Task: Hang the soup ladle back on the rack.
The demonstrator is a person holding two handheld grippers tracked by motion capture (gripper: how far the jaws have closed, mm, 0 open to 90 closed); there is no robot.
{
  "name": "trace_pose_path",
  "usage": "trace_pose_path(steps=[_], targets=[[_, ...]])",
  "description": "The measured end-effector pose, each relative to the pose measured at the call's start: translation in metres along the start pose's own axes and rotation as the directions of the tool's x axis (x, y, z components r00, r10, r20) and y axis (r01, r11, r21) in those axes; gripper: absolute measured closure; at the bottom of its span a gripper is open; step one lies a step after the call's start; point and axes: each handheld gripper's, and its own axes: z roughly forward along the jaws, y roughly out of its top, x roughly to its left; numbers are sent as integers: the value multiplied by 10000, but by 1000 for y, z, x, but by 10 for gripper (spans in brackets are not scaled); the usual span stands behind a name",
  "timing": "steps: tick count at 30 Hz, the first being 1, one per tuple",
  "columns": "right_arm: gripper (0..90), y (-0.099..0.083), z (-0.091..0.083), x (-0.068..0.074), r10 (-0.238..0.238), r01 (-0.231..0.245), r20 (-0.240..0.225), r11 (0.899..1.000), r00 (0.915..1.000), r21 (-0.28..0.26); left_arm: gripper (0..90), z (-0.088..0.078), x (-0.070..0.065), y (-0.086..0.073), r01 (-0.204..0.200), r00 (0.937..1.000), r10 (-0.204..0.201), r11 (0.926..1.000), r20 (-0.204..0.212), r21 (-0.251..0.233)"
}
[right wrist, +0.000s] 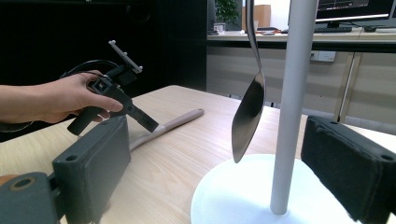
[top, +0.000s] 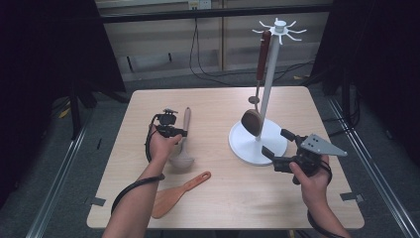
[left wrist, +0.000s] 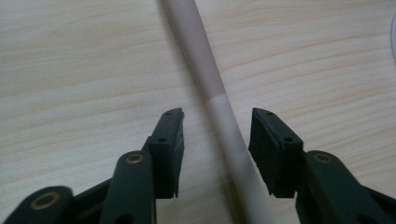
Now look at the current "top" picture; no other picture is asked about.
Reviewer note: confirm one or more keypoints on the person's left hand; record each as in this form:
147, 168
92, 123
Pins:
160, 148

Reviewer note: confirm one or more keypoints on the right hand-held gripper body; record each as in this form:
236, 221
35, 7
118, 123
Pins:
317, 145

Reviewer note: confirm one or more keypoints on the black horizontal bar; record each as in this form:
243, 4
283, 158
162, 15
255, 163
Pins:
165, 15

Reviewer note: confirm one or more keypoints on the person's right hand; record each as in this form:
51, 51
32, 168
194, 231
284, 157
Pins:
315, 191

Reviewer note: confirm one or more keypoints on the orange wooden spatula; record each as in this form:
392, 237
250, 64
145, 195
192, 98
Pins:
166, 201

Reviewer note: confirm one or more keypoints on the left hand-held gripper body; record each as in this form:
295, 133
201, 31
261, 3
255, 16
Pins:
166, 119

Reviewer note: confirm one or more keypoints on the metal floor rail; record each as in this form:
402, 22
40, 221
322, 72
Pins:
373, 172
56, 191

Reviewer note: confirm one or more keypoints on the grey tape piece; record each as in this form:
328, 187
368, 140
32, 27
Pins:
97, 201
351, 197

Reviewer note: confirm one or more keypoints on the white wall socket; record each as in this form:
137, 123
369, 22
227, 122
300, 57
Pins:
204, 4

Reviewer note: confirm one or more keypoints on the white utensil rack stand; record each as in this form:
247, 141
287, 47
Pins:
271, 72

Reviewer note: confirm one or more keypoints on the beige wooden spoon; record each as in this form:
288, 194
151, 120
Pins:
182, 160

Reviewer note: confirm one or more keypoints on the black stand legs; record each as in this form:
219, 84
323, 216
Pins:
75, 112

